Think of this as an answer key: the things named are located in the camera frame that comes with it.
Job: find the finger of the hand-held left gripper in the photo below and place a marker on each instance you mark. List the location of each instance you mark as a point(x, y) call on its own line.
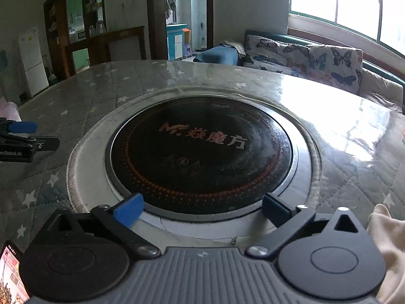
point(44, 143)
point(23, 127)

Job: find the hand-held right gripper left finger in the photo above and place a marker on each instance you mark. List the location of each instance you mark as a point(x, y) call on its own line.
point(128, 211)

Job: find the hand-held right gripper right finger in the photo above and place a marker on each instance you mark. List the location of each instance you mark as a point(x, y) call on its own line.
point(275, 209)

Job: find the cream sweatshirt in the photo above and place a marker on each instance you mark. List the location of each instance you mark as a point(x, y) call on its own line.
point(392, 243)

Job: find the white pink plastic bag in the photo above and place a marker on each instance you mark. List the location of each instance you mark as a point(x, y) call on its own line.
point(8, 109)

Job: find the white refrigerator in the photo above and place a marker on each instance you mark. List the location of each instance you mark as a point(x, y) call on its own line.
point(33, 63)

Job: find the grey star quilted table cover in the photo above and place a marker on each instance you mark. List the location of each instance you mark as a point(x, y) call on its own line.
point(95, 95)

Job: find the black round induction cooktop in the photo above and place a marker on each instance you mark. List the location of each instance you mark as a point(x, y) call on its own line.
point(202, 152)

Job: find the wooden shelf unit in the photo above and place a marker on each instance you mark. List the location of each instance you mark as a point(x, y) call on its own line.
point(60, 22)

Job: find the smartphone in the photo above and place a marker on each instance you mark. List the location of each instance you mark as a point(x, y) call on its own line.
point(12, 275)

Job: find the wooden cabinet with white panel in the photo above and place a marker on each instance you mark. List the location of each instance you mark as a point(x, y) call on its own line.
point(123, 46)

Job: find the large butterfly print pillow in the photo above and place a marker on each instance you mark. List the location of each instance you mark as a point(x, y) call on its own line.
point(335, 69)

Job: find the long butterfly print cushion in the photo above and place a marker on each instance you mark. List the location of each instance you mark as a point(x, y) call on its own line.
point(272, 52)

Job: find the beige pillow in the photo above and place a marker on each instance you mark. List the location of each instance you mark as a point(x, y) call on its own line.
point(379, 91)

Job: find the blue cloth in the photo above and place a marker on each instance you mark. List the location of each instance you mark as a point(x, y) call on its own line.
point(216, 55)

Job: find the blue cabinet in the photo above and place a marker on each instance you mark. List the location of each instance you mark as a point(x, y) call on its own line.
point(175, 41)

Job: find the beige folded cloth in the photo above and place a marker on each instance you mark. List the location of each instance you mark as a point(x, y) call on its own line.
point(235, 47)

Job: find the teal sofa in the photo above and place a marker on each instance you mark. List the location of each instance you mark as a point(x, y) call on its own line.
point(379, 69)

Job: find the window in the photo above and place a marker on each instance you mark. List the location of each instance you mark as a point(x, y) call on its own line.
point(348, 3)

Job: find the brown door frame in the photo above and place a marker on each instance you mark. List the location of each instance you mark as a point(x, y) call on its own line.
point(156, 15)

